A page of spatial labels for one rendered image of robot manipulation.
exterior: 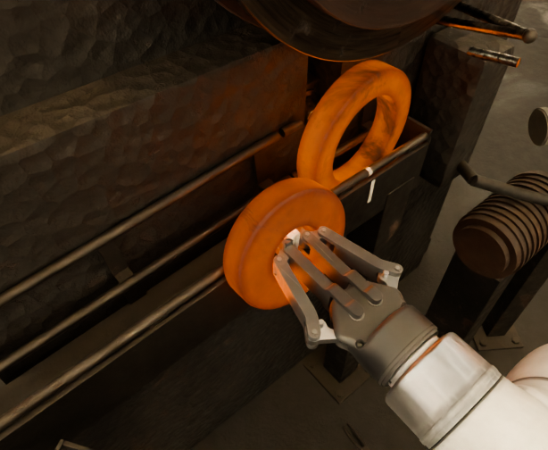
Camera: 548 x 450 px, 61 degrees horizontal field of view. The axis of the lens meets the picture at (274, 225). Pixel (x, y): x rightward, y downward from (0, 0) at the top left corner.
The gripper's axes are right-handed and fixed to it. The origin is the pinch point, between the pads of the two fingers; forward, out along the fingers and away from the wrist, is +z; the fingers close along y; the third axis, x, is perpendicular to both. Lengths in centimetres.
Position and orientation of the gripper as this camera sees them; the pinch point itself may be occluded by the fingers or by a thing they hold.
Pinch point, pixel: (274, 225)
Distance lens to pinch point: 52.4
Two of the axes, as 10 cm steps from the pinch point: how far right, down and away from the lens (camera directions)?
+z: -6.3, -6.2, 4.7
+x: 0.3, -6.3, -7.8
